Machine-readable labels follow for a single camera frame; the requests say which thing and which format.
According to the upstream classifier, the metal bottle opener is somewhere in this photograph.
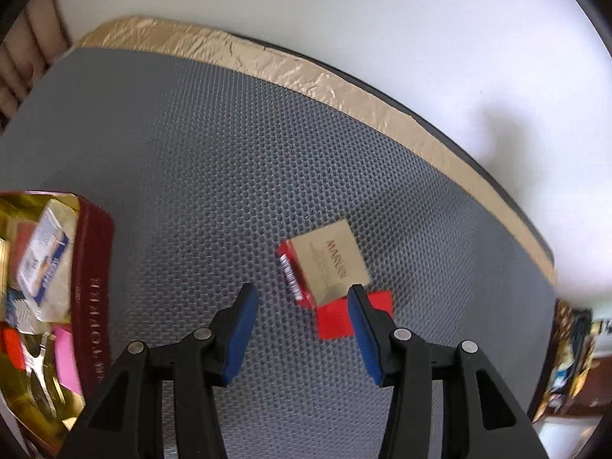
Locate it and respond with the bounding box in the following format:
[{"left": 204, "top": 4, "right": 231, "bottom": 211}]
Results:
[{"left": 24, "top": 332, "right": 60, "bottom": 417}]

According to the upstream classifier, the colourful clutter on shelf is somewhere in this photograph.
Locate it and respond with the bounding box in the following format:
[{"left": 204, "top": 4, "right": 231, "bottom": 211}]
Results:
[{"left": 533, "top": 299, "right": 612, "bottom": 422}]

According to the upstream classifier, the gold tray with red sides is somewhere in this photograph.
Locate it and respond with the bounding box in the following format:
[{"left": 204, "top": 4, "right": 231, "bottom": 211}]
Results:
[{"left": 0, "top": 191, "right": 116, "bottom": 457}]

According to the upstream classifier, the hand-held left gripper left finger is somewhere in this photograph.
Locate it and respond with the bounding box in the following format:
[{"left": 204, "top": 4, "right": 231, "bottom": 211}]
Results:
[{"left": 56, "top": 282, "right": 260, "bottom": 459}]

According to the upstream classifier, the small red box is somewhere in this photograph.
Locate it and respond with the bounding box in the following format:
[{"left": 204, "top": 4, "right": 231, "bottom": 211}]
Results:
[{"left": 0, "top": 327, "right": 27, "bottom": 371}]

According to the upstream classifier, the beige curtain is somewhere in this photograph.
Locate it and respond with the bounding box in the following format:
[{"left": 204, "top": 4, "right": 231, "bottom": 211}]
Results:
[{"left": 0, "top": 0, "right": 72, "bottom": 130}]

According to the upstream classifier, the grey honeycomb mat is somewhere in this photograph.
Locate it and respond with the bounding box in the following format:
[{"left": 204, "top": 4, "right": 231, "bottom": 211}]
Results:
[{"left": 0, "top": 45, "right": 555, "bottom": 459}]

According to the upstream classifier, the clear plastic box blue label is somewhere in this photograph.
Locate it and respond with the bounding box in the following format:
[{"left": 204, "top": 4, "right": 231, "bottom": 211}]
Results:
[{"left": 14, "top": 199, "right": 80, "bottom": 321}]

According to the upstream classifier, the gold and red flip box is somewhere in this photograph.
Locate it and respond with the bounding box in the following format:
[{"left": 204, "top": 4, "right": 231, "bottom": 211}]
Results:
[{"left": 277, "top": 218, "right": 394, "bottom": 340}]

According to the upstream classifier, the table with gold taped edge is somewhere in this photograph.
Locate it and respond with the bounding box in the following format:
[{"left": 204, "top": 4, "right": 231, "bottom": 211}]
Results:
[{"left": 76, "top": 16, "right": 558, "bottom": 288}]

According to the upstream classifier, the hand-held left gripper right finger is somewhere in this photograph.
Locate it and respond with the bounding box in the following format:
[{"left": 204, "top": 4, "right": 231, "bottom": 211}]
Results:
[{"left": 347, "top": 284, "right": 549, "bottom": 459}]

